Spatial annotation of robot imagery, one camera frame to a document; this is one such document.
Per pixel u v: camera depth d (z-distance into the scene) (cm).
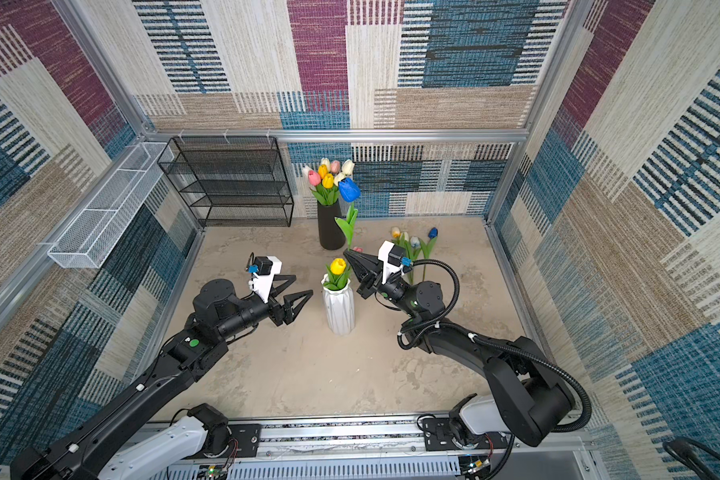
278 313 63
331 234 110
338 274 70
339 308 78
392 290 64
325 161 92
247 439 73
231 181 111
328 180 89
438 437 73
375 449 73
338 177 89
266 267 59
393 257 57
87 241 70
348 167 90
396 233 114
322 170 90
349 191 51
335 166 94
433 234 113
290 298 63
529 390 43
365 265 64
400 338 64
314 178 88
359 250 66
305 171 90
